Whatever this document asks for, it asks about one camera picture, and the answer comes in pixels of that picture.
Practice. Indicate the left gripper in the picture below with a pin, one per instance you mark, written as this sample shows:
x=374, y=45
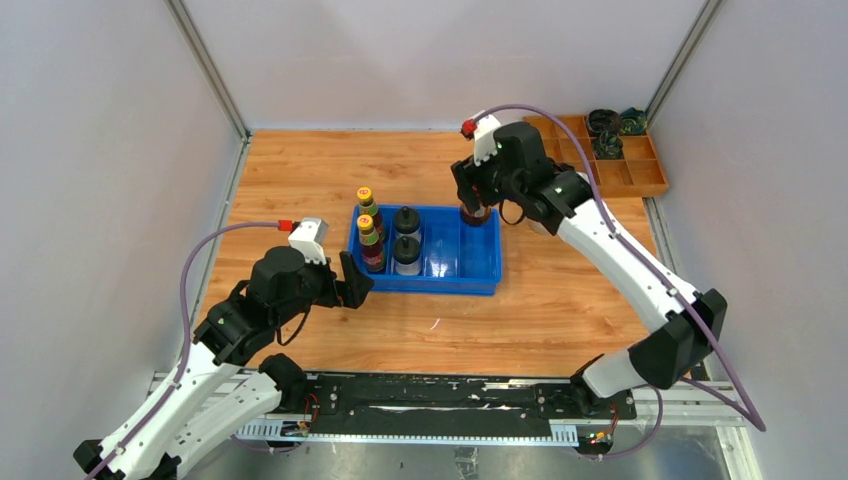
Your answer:
x=356, y=285

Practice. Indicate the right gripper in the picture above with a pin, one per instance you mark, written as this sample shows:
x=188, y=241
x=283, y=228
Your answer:
x=467, y=175

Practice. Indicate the sauce bottle yellow cap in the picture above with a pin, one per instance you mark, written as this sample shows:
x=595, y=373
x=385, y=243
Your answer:
x=371, y=245
x=368, y=205

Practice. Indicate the white lid sauce jar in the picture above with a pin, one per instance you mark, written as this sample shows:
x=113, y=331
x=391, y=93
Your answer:
x=476, y=218

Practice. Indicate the black cap spice shaker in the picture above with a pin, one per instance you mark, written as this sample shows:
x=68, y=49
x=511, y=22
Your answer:
x=407, y=223
x=406, y=256

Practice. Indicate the blue plastic divided bin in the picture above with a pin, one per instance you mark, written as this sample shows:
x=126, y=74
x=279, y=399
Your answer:
x=456, y=259

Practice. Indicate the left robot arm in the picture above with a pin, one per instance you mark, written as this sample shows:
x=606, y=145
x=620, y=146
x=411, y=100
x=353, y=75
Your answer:
x=172, y=430

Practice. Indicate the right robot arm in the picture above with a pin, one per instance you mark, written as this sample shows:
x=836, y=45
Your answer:
x=680, y=319

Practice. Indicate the silver lid clear jar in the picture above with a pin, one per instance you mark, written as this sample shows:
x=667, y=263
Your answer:
x=540, y=228

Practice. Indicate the green patterned rolled cloth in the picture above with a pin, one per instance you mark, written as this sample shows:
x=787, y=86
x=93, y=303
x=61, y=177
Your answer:
x=607, y=146

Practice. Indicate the black rolled item in tray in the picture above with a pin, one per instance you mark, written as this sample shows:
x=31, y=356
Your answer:
x=600, y=121

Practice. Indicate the wooden divided tray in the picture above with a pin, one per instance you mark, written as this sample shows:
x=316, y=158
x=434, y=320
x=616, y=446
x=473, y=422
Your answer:
x=636, y=172

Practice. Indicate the dark green rolled cloth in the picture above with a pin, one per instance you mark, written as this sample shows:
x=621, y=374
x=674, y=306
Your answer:
x=633, y=122

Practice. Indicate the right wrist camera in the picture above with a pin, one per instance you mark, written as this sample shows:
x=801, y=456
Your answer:
x=485, y=145

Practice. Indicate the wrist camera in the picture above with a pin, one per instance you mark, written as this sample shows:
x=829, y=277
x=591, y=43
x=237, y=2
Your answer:
x=485, y=145
x=307, y=237

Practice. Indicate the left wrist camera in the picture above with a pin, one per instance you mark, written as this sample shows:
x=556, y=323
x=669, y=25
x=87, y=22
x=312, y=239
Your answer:
x=307, y=237

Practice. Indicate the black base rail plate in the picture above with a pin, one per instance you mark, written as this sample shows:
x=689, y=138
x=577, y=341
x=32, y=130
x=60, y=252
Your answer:
x=438, y=409

